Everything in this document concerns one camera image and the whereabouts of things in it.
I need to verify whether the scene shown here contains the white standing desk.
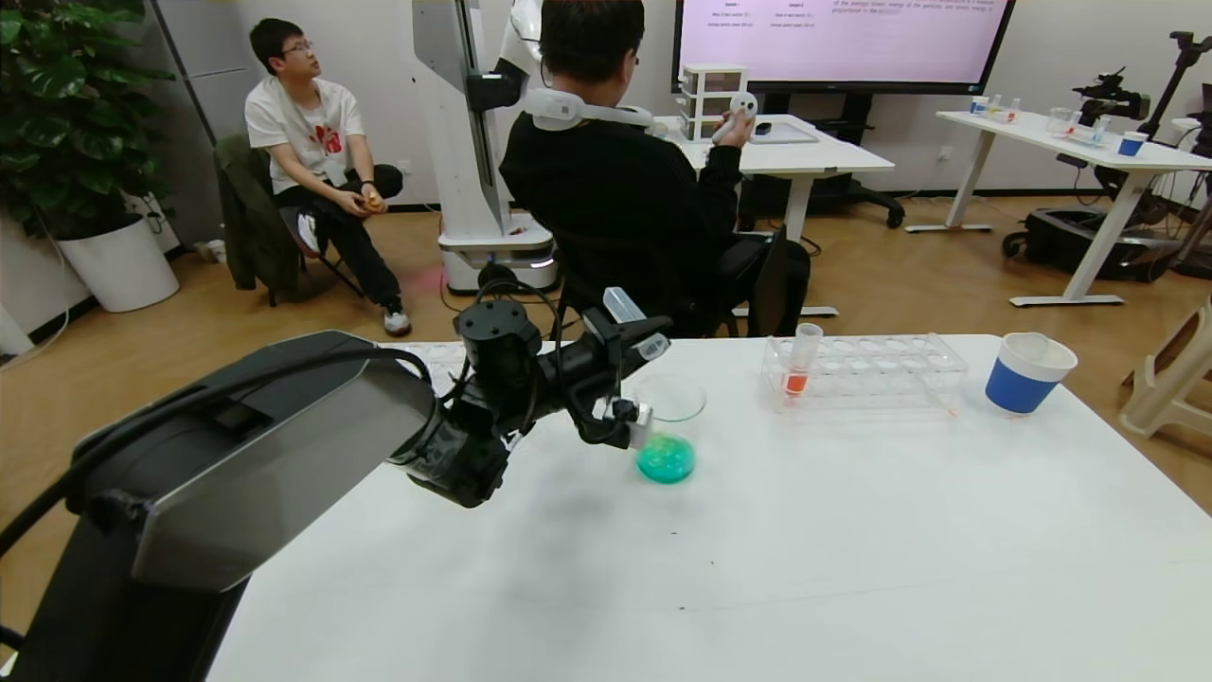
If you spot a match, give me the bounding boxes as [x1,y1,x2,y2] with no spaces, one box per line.
[653,114,895,318]
[903,110,1212,310]

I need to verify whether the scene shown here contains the large display screen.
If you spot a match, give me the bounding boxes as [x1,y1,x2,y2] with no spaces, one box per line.
[671,0,1016,96]

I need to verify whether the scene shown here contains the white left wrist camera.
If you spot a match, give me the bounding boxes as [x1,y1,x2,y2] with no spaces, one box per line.
[592,396,656,452]

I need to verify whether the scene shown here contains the clear test tube rack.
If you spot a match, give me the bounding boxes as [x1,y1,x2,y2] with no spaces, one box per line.
[760,333,969,414]
[379,341,470,372]

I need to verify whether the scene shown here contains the black office chair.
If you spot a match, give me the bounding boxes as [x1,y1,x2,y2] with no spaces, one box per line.
[549,225,812,340]

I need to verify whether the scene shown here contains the tall white robot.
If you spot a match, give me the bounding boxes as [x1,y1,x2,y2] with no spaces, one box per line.
[413,0,561,296]

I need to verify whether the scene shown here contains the man in white t-shirt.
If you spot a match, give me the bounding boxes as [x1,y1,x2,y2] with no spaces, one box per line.
[244,19,413,337]

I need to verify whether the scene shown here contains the white plant pot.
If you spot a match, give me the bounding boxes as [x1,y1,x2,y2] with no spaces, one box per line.
[55,213,179,312]

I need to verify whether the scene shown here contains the white drawer organizer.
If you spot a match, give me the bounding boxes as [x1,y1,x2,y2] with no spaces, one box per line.
[677,64,749,141]

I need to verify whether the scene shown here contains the black screen stand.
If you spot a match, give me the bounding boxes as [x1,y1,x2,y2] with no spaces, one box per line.
[734,93,905,231]

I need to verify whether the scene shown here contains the orange pigment test tube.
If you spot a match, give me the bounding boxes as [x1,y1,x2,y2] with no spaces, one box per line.
[782,323,824,399]

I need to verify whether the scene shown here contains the white neck headset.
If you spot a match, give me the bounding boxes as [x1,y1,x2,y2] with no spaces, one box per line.
[524,87,668,134]

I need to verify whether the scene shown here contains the person in black sweater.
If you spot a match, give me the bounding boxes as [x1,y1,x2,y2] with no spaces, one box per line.
[499,0,812,340]

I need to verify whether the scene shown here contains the grey tablet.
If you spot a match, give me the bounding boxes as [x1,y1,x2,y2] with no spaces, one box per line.
[740,123,819,146]

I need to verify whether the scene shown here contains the green potted plant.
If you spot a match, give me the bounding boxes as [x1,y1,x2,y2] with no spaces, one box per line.
[0,0,177,242]

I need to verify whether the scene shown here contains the white handheld controller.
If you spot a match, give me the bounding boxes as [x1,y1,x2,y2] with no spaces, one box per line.
[712,91,760,145]

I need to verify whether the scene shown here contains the tall grey cabinet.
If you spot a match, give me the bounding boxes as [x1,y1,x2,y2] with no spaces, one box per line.
[150,0,264,247]

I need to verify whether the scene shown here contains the blue pigment test tube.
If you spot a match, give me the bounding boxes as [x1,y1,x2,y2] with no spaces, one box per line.
[603,287,669,363]

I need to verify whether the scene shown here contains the glass beaker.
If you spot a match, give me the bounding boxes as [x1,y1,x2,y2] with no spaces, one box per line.
[633,374,707,485]

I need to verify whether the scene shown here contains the beige plastic stool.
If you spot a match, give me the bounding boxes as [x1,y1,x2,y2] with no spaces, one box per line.
[1116,294,1212,441]

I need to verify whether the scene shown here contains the dark green jacket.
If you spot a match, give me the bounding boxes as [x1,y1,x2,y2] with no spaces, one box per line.
[214,133,306,295]

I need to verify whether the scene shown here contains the black mobile robot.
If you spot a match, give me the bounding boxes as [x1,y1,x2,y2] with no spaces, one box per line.
[1000,33,1212,285]

